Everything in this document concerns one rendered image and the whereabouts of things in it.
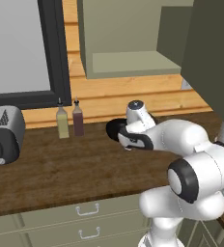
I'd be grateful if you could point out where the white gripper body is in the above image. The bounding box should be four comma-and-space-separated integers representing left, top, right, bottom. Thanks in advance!
117, 125, 134, 151

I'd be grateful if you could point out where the olive cabinet door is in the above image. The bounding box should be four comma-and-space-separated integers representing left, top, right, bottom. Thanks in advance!
181, 0, 224, 124

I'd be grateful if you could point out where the olive base cabinet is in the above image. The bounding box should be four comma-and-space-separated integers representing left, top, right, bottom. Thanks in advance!
179, 218, 224, 247

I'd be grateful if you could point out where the dark red sauce bottle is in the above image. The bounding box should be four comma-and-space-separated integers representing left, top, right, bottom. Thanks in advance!
71, 96, 85, 137

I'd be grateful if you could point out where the yellow oil bottle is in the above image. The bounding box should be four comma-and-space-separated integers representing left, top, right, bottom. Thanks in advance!
55, 97, 70, 140

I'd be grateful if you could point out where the olive drawer front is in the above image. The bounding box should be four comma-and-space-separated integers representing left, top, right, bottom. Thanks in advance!
0, 212, 151, 247
17, 194, 145, 228

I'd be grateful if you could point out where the silver toaster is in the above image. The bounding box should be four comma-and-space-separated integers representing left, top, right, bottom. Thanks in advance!
0, 105, 27, 167

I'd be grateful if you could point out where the black framed window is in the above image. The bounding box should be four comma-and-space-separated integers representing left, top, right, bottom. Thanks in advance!
0, 0, 72, 111

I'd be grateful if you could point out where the silver drawer handle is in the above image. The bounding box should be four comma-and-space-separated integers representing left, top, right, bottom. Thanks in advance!
75, 203, 100, 217
77, 226, 101, 241

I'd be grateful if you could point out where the olive open wall cabinet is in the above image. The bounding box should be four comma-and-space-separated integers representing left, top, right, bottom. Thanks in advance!
76, 0, 195, 80

